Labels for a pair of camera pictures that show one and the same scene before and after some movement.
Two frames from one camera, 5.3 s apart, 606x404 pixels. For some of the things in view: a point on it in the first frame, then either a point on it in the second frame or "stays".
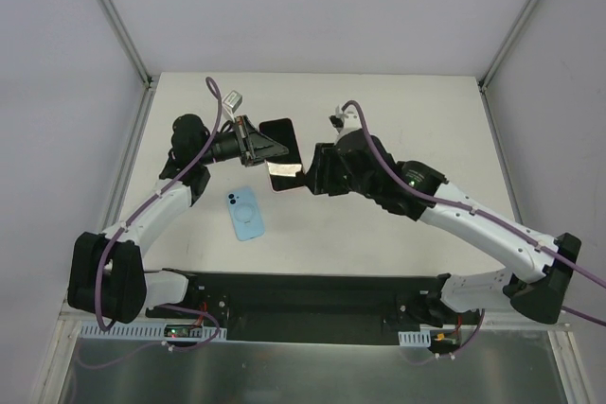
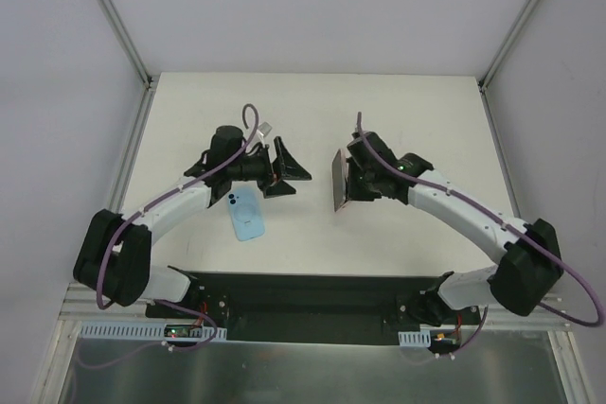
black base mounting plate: [298, 307] stays
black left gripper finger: [249, 160] to [280, 188]
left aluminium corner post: [116, 20] stays
